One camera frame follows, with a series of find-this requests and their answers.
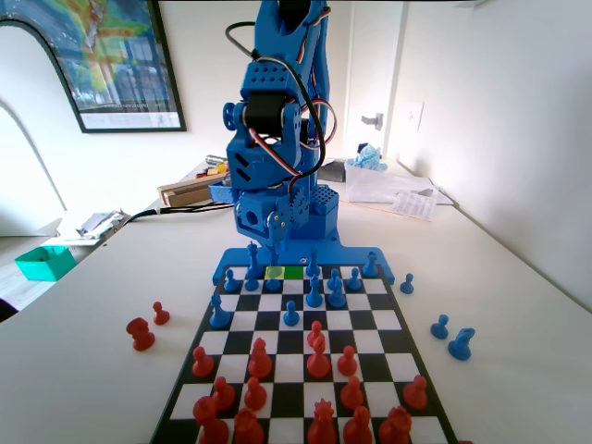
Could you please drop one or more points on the white paper sheet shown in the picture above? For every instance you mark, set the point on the white paper sheet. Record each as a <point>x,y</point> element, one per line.
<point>444,199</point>

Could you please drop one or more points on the red chess bishop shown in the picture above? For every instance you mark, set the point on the red chess bishop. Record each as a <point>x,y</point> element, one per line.
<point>260,361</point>
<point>357,427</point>

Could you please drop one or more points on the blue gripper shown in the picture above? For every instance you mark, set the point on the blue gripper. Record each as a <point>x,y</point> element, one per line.
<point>255,217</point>

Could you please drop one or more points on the blue chess king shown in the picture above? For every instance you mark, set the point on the blue chess king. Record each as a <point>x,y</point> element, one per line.
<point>253,261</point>

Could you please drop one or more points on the blue chess pawn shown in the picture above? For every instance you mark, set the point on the blue chess pawn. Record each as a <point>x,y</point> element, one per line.
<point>407,285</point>
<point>251,284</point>
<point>440,327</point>
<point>230,283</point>
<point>334,274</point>
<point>273,284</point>
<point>353,281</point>
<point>290,315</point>

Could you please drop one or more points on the dark grey pad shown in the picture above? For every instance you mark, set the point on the dark grey pad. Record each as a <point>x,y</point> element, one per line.
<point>338,172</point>

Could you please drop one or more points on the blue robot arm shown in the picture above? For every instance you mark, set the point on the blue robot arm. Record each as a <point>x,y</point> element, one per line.
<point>273,41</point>

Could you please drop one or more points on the blue fuzzy toy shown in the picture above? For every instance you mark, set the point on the blue fuzzy toy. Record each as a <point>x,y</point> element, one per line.
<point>368,157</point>

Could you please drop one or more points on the red chess queen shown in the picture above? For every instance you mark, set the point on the red chess queen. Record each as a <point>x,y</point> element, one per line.
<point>322,425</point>

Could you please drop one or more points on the printed paper sheet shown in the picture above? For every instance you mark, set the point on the printed paper sheet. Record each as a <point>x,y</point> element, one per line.
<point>414,203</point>

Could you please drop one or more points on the blue chess knight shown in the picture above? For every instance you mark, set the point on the blue chess knight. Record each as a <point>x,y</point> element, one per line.
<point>461,346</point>
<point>336,298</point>

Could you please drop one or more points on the red chess pawn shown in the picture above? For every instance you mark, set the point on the red chess pawn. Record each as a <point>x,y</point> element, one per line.
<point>352,394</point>
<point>347,361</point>
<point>255,395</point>
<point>316,329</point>
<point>223,395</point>
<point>202,363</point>
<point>160,314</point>
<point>415,393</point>

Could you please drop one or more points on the blue chess bishop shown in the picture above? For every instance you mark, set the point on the blue chess bishop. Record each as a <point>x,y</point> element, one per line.
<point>314,293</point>
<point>219,314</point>

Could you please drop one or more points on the yellow toy block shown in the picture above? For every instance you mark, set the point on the yellow toy block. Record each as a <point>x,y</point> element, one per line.
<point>213,171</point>

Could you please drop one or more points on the crumpled grey white packaging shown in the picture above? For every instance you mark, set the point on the crumpled grey white packaging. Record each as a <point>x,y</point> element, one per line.
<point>99,224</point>

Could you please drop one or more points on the black framed map poster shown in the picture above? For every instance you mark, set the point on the black framed map poster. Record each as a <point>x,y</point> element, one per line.
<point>115,60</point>

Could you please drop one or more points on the blue chess queen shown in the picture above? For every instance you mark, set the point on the blue chess queen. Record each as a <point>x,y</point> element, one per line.
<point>313,261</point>

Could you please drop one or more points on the black and white chessboard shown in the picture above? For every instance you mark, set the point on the black and white chessboard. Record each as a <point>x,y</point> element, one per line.
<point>289,365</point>

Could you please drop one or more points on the teal plastic box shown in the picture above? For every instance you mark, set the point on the teal plastic box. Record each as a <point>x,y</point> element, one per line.
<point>41,270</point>

